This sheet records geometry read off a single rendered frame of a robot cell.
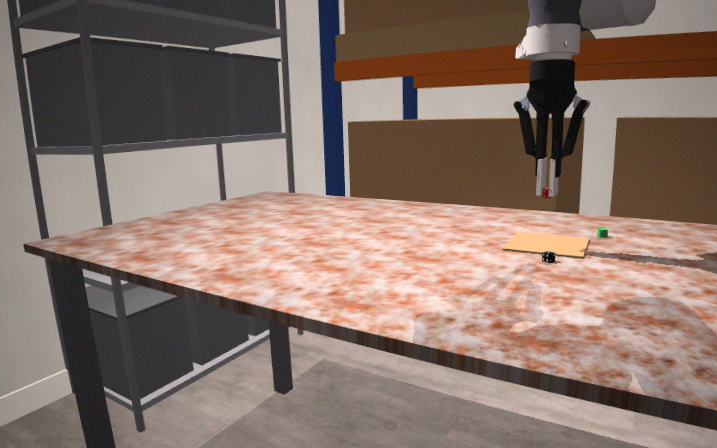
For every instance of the tan square mat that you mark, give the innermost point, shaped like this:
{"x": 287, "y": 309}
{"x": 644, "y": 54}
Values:
{"x": 565, "y": 246}

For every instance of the black die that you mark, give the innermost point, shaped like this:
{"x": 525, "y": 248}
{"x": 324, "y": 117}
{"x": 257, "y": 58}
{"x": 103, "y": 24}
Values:
{"x": 548, "y": 256}

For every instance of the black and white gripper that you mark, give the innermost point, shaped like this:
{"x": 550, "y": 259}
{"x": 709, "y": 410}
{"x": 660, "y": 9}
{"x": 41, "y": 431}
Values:
{"x": 551, "y": 91}

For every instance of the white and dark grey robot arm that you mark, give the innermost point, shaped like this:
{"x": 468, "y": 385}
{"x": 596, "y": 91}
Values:
{"x": 554, "y": 26}

